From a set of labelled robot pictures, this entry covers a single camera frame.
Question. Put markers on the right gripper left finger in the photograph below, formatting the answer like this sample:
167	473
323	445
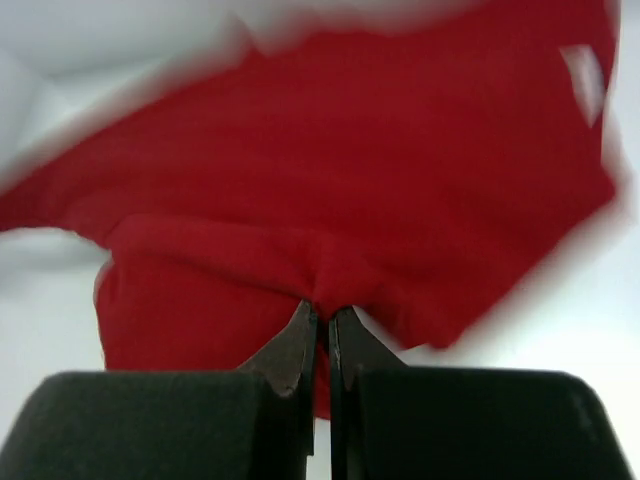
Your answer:
253	422

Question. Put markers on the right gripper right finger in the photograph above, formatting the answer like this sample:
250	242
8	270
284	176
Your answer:
390	420

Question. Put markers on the red t shirt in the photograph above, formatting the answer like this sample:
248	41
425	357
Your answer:
419	176

